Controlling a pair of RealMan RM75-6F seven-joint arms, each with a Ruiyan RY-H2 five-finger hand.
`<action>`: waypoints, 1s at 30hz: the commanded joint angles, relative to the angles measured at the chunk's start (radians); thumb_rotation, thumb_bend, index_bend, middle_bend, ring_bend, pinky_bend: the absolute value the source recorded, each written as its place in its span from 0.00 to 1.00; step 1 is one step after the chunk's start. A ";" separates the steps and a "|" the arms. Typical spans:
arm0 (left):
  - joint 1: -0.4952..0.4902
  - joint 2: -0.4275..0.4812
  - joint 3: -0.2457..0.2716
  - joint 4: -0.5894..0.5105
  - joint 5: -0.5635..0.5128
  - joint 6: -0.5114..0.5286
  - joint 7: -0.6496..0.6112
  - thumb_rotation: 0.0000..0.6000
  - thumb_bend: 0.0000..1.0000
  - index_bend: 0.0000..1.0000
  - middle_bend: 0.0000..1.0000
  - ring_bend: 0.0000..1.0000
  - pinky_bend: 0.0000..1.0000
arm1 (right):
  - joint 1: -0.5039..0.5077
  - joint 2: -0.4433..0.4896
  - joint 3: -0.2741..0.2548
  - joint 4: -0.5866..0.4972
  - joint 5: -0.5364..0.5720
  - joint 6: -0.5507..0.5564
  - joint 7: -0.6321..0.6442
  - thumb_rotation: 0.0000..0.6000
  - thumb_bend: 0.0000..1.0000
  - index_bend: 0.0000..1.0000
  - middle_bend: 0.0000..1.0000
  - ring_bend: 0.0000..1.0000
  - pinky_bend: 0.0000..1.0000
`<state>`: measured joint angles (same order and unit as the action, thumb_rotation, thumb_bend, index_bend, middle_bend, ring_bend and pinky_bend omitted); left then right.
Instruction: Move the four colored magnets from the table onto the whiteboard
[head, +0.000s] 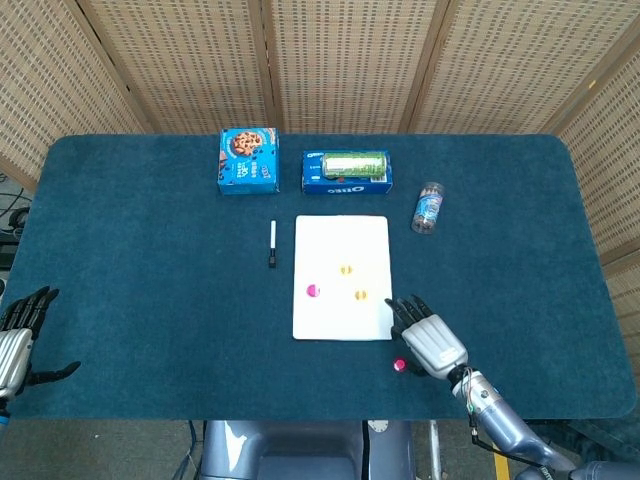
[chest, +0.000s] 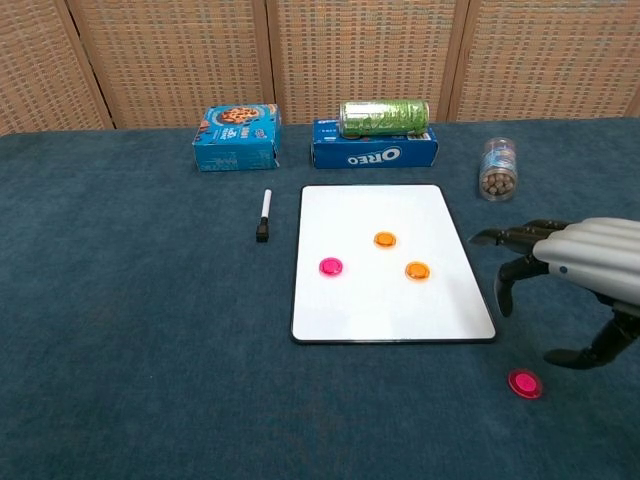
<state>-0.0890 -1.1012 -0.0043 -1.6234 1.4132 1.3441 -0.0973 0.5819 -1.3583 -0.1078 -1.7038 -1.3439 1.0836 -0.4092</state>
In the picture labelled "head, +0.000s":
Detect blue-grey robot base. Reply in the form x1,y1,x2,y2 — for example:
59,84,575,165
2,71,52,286
198,419,416,480

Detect blue Oreo box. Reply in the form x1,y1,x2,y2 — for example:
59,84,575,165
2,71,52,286
300,149,394,197

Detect black floor cables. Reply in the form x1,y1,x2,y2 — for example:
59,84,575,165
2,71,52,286
0,172,34,236

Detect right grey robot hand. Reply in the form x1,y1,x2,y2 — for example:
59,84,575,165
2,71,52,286
383,294,470,384

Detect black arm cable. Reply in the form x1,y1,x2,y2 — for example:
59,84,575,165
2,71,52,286
468,399,551,469

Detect woven bamboo folding screen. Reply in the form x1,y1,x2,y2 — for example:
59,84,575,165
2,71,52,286
0,0,640,326

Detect green drink can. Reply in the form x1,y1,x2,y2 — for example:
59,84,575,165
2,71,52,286
321,151,390,179

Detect white magnetic whiteboard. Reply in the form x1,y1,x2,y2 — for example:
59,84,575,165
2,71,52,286
291,214,396,342

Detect grey metal table leg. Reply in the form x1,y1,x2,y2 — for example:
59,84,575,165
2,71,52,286
428,419,442,480

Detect clear plastic snack jar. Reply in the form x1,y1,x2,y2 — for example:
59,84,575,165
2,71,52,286
410,181,447,235

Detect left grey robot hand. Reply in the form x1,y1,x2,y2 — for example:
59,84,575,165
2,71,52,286
0,285,81,404

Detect blue carpet table mat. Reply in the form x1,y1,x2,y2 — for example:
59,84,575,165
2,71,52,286
0,133,639,421

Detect blue chocolate chip cookie box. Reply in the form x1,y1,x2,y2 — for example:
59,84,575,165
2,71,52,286
216,127,281,197

